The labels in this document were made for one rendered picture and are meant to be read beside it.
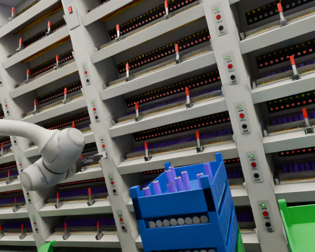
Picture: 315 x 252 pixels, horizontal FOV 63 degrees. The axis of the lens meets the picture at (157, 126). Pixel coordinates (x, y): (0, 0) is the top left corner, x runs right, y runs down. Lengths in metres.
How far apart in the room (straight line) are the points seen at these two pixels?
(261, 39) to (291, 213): 0.60
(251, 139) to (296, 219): 0.33
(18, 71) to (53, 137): 1.09
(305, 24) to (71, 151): 0.90
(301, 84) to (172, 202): 0.63
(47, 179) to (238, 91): 0.78
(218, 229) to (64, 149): 0.56
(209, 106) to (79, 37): 0.76
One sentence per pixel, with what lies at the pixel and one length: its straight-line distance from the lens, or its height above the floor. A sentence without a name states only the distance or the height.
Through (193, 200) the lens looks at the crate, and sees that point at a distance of 0.62.
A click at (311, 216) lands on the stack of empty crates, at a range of 0.89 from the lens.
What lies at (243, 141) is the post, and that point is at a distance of 1.06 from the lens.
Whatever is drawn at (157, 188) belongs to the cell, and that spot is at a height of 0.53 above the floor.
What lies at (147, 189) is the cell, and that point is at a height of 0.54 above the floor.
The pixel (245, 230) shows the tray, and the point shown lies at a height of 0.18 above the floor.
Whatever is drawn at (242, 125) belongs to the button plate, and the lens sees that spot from 1.04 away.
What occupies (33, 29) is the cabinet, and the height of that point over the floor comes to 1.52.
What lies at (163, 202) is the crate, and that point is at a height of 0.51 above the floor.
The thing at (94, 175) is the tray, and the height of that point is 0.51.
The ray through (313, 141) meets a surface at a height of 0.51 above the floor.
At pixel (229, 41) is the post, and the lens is 1.07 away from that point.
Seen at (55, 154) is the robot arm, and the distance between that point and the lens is 0.95.
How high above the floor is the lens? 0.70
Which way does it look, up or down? level
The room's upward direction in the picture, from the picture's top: 14 degrees counter-clockwise
